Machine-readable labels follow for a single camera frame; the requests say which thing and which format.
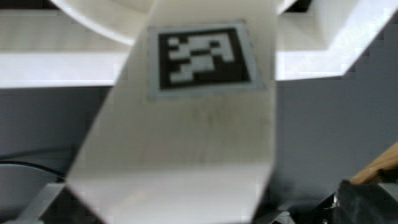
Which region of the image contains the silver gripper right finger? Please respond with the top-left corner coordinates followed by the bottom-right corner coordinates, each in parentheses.
top-left (259, 182), bottom-right (398, 224)

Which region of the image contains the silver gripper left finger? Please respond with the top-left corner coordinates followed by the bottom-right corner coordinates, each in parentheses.
top-left (12, 183), bottom-right (65, 224)

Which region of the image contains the round white stool seat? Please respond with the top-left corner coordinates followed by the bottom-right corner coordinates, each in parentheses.
top-left (51, 0), bottom-right (296, 47)

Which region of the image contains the white front fence bar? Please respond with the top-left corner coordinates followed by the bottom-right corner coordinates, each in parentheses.
top-left (0, 2), bottom-right (398, 88)

